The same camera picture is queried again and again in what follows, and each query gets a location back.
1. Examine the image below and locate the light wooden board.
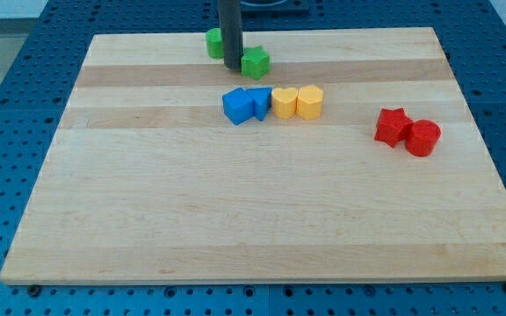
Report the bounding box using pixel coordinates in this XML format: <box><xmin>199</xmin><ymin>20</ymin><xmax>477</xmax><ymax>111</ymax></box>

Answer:
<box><xmin>0</xmin><ymin>27</ymin><xmax>506</xmax><ymax>285</ymax></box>

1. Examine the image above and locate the yellow hexagon block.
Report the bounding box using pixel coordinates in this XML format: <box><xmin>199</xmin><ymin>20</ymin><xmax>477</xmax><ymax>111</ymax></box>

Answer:
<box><xmin>296</xmin><ymin>85</ymin><xmax>324</xmax><ymax>119</ymax></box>

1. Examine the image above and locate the red star block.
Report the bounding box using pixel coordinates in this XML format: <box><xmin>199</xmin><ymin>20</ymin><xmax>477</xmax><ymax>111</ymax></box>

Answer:
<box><xmin>374</xmin><ymin>108</ymin><xmax>414</xmax><ymax>147</ymax></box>

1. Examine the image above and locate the red cylinder block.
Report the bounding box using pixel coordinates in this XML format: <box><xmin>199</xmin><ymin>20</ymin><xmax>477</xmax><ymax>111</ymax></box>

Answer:
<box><xmin>405</xmin><ymin>119</ymin><xmax>441</xmax><ymax>157</ymax></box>

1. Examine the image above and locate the green cylinder block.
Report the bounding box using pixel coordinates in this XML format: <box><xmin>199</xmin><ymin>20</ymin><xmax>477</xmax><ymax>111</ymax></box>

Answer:
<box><xmin>205</xmin><ymin>27</ymin><xmax>224</xmax><ymax>59</ymax></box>

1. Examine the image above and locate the yellow heart block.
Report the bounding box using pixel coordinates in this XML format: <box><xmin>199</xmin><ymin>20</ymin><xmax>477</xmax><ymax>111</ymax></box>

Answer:
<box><xmin>271</xmin><ymin>88</ymin><xmax>298</xmax><ymax>119</ymax></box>

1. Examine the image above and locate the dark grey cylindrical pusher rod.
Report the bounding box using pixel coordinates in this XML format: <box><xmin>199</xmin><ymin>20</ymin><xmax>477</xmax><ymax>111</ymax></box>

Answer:
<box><xmin>218</xmin><ymin>0</ymin><xmax>243</xmax><ymax>70</ymax></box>

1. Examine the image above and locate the blue cube block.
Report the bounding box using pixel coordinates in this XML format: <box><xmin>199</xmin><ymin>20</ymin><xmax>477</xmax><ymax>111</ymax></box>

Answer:
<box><xmin>222</xmin><ymin>88</ymin><xmax>254</xmax><ymax>126</ymax></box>

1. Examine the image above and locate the green star block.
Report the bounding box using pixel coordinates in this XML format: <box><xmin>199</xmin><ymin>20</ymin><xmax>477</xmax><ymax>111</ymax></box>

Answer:
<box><xmin>241</xmin><ymin>46</ymin><xmax>271</xmax><ymax>80</ymax></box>

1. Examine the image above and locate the blue triangle block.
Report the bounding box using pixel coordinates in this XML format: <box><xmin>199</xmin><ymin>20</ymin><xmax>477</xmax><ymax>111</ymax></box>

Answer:
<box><xmin>246</xmin><ymin>87</ymin><xmax>272</xmax><ymax>121</ymax></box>

